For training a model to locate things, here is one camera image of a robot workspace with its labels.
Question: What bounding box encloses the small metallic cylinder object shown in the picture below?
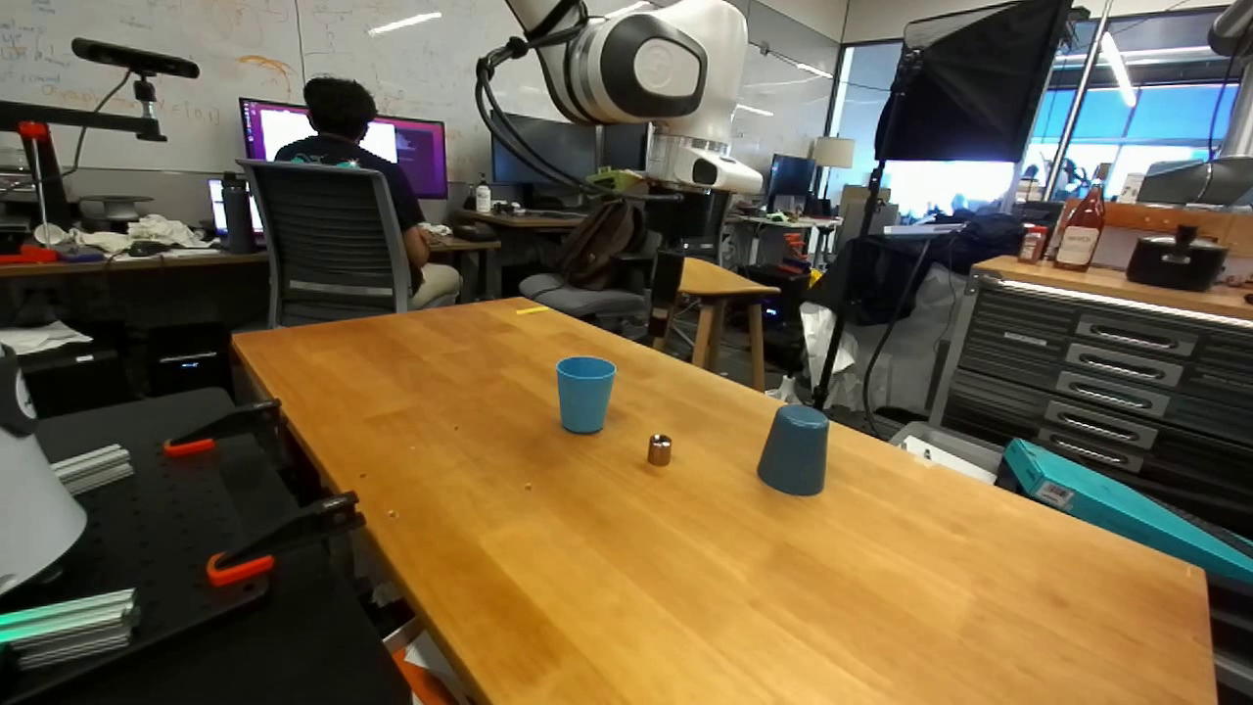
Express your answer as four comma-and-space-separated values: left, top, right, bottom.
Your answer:
646, 432, 672, 464

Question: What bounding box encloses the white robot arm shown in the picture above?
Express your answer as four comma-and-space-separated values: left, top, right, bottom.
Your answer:
475, 0, 764, 194

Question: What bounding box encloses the light blue upright cup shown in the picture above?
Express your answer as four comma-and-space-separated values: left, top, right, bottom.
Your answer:
556, 357, 613, 433

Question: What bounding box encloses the dark blue upside-down cup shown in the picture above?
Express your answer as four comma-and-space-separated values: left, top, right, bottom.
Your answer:
755, 406, 828, 497

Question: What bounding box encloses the wooden stool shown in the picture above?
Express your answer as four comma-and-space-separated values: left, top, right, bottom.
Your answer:
678, 260, 774, 389

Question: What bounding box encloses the purple computer monitor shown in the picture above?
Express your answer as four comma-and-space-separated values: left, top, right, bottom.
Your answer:
240, 96, 451, 199

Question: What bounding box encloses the grey mesh office chair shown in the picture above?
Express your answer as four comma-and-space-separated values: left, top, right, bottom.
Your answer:
246, 159, 411, 323

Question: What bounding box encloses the seated person in black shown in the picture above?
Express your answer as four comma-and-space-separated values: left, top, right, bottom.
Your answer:
279, 75, 460, 309

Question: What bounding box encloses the black softbox light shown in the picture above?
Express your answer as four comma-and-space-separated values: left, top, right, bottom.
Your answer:
871, 0, 1074, 159

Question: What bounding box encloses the teal tool case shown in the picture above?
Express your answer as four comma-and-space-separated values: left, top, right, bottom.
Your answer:
1001, 437, 1253, 582

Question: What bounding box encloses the grey drawer cabinet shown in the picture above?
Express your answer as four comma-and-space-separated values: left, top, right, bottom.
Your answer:
932, 253, 1253, 531

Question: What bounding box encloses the orange-handled black clamp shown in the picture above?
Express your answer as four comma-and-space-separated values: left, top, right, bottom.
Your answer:
161, 403, 279, 458
205, 492, 359, 590

